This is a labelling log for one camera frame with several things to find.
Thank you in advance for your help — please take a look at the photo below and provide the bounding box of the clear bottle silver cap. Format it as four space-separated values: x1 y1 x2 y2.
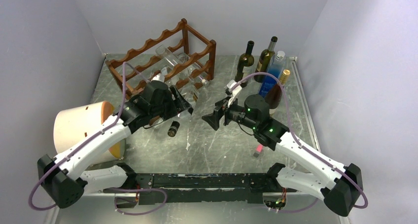
177 52 210 87

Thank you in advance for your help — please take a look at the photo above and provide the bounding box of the dark bottle gold foil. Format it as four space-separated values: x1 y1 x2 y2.
265 69 291 115

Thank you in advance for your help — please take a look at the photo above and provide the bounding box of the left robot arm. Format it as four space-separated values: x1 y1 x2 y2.
28 80 193 211

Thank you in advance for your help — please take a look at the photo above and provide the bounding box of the dark bottle cream label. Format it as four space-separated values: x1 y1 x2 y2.
235 40 254 82

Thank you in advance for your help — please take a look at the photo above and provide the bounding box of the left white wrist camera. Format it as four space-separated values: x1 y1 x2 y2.
152 71 168 83

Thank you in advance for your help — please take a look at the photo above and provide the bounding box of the small red grey block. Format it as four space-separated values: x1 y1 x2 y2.
253 145 264 157

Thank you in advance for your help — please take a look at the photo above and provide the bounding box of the white drum orange lid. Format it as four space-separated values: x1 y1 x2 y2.
53 101 114 153

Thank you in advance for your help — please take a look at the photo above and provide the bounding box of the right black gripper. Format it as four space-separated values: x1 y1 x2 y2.
202 95 258 131

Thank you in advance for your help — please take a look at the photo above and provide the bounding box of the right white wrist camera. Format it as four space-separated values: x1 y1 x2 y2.
225 80 242 108

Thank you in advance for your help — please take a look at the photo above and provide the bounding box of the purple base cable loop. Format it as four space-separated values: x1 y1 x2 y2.
113 187 169 216

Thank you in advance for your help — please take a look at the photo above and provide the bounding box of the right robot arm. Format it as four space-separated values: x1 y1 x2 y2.
202 94 364 217

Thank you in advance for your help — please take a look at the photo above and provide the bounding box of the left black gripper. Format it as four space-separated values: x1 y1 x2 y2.
150 84 191 120

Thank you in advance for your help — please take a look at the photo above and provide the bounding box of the green wine bottle silver cap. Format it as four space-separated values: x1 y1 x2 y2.
255 36 278 73

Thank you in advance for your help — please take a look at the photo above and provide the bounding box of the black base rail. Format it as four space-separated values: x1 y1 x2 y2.
120 173 284 205

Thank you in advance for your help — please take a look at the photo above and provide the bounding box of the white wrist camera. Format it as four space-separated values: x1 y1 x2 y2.
225 80 242 108
152 71 168 83

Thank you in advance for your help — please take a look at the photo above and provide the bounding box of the blue labelled clear bottle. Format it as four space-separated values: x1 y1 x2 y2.
258 51 286 98

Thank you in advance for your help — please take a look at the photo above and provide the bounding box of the brown wooden wine rack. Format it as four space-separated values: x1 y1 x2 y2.
105 19 216 102

